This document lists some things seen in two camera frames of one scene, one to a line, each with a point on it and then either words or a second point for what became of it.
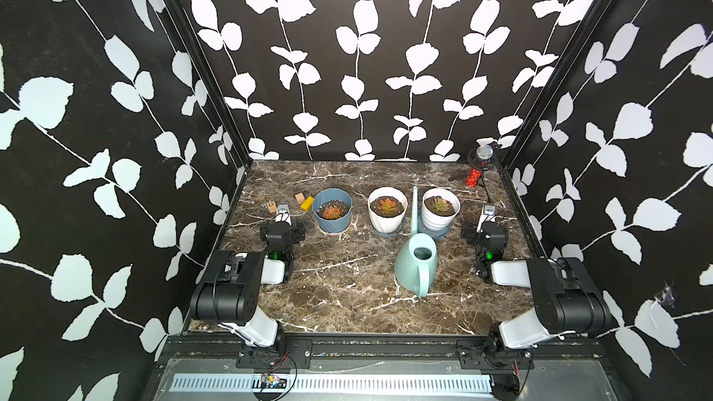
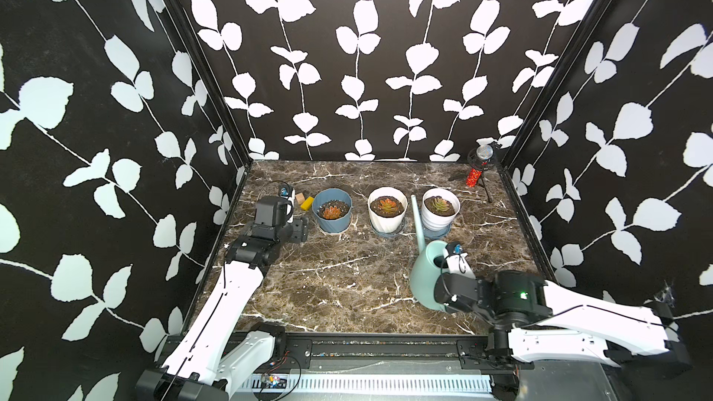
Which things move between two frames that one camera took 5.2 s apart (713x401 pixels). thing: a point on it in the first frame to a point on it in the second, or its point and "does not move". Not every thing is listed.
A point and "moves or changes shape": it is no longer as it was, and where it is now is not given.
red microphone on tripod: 479,159 does not move
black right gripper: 472,227 to 475,283
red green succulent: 388,206 does not move
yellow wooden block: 307,203 does not move
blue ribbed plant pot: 332,208 does not move
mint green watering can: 416,265 moves or changes shape
